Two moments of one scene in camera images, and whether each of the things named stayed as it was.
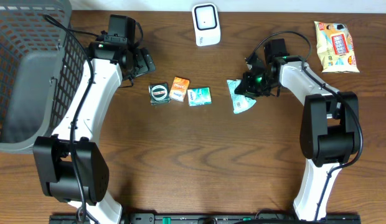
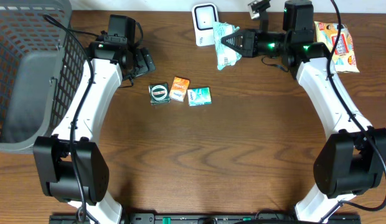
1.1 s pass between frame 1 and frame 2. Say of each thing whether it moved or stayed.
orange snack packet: stayed
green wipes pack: moved
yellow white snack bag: stayed
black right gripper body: moved
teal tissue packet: stayed
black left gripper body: stayed
